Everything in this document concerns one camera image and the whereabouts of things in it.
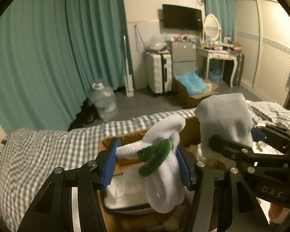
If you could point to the clear plastic bag on suitcase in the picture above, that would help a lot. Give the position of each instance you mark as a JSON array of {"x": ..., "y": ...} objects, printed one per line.
[{"x": 158, "y": 43}]

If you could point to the white hard suitcase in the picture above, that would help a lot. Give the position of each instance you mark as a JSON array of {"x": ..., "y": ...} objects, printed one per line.
[{"x": 159, "y": 72}]

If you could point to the black wall television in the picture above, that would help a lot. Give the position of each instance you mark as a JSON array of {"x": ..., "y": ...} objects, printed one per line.
[{"x": 180, "y": 17}]

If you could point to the white louvred wardrobe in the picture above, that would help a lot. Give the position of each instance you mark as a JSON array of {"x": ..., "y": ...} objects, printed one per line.
[{"x": 263, "y": 30}]

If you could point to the clear water jug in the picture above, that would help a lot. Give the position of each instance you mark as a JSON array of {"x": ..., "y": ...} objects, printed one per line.
[{"x": 104, "y": 100}]

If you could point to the small grey fridge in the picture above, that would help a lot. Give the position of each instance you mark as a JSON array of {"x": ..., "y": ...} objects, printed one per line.
[{"x": 183, "y": 55}]

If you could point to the blue plastic bags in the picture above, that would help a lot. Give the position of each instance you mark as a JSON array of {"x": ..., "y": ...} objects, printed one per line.
[{"x": 193, "y": 83}]

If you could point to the large teal curtain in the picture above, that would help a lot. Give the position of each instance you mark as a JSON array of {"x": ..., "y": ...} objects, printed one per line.
[{"x": 51, "y": 53}]

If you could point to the white dressing table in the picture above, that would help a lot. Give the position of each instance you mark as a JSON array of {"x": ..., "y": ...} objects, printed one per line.
[{"x": 218, "y": 55}]

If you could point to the grey checked bed sheet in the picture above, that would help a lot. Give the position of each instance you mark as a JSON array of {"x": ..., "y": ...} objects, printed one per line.
[{"x": 29, "y": 156}]

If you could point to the white and green plush toy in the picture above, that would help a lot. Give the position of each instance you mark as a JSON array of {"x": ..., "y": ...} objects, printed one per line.
[{"x": 158, "y": 152}]

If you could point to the blue waste basket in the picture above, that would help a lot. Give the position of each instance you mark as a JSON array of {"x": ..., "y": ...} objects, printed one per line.
[{"x": 214, "y": 76}]

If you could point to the dark striped suitcase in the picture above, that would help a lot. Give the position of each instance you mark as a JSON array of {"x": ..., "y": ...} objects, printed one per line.
[{"x": 240, "y": 66}]

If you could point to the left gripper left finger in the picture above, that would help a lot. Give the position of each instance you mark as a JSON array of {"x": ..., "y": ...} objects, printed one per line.
[{"x": 68, "y": 200}]

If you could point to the white floor mop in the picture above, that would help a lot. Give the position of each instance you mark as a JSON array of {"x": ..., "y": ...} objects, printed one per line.
[{"x": 128, "y": 75}]

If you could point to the open cardboard box on bed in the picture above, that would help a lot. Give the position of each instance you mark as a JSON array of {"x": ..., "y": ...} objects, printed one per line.
[{"x": 156, "y": 181}]

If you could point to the white oval vanity mirror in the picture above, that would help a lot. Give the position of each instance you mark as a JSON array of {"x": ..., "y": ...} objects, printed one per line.
[{"x": 212, "y": 28}]

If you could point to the narrow teal window curtain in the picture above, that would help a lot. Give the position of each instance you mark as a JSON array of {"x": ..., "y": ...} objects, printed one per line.
[{"x": 224, "y": 11}]

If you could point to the grey white sock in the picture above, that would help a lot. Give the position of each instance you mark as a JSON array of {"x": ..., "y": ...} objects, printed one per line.
[{"x": 226, "y": 115}]

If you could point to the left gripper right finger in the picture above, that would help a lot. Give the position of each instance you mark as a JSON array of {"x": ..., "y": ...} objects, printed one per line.
[{"x": 221, "y": 198}]

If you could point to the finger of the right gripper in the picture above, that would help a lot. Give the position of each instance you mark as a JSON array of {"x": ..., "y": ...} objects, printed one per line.
[
  {"x": 242, "y": 155},
  {"x": 271, "y": 135}
]

